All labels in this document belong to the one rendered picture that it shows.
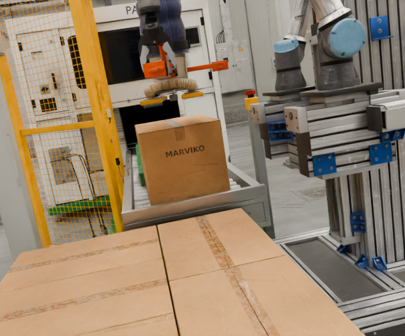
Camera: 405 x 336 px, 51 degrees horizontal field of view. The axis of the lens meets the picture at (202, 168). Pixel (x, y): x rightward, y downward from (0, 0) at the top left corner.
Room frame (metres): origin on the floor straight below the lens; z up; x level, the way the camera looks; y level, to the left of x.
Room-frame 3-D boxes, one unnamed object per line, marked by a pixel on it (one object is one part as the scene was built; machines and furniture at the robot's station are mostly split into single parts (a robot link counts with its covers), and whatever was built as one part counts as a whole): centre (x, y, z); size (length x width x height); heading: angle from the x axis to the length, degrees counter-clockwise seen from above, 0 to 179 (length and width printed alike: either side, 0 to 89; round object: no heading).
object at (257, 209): (1.97, 0.06, 0.48); 0.70 x 0.03 x 0.15; 98
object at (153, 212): (1.97, 0.06, 0.58); 0.70 x 0.03 x 0.06; 98
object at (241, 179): (3.17, -0.10, 0.50); 2.31 x 0.05 x 0.19; 8
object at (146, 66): (1.53, 0.11, 1.20); 0.08 x 0.07 x 0.05; 178
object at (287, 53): (2.11, -0.49, 1.20); 0.13 x 0.12 x 0.14; 158
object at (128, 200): (3.08, 0.54, 0.50); 2.31 x 0.05 x 0.19; 8
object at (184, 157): (2.34, 0.12, 0.75); 0.60 x 0.40 x 0.40; 9
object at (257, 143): (2.61, -0.36, 0.50); 0.07 x 0.07 x 1.00; 8
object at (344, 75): (1.61, -0.55, 1.09); 0.15 x 0.15 x 0.10
